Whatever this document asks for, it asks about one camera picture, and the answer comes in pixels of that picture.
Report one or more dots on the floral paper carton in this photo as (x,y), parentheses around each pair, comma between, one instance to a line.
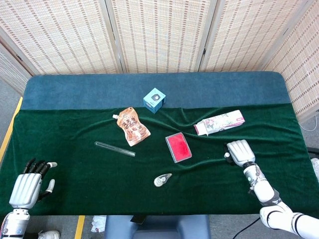
(219,123)

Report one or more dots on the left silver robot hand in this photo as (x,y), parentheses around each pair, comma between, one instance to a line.
(25,190)

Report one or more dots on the clear correction tape dispenser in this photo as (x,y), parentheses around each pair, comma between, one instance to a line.
(160,181)

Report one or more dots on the small black flat object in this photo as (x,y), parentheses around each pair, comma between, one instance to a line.
(137,219)

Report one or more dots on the woven bamboo screen panel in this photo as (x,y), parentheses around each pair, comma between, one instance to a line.
(159,35)
(62,35)
(301,69)
(249,35)
(10,72)

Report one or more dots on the blue table cover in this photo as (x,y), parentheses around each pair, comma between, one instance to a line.
(74,92)

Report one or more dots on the red ink pad case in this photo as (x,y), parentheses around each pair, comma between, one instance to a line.
(179,148)

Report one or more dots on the orange spout pouch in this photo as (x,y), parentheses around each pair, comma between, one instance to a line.
(132,129)

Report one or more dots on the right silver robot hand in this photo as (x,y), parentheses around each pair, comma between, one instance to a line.
(240,152)

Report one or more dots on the yellow floor tape strip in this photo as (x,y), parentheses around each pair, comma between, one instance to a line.
(79,227)
(11,127)

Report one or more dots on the light blue cube box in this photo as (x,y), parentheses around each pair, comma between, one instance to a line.
(153,99)

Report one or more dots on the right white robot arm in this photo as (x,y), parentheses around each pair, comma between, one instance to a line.
(265,190)

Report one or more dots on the clear glass test tube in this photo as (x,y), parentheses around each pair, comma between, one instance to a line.
(114,149)

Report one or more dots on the white shoe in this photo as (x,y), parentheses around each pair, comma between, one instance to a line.
(316,168)
(49,234)

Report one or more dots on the crumpled white cloth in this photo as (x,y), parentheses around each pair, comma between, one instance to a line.
(98,224)

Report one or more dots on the green velvet cloth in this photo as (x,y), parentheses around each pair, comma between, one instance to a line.
(74,194)

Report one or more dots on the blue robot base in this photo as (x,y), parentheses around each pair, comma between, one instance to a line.
(159,227)

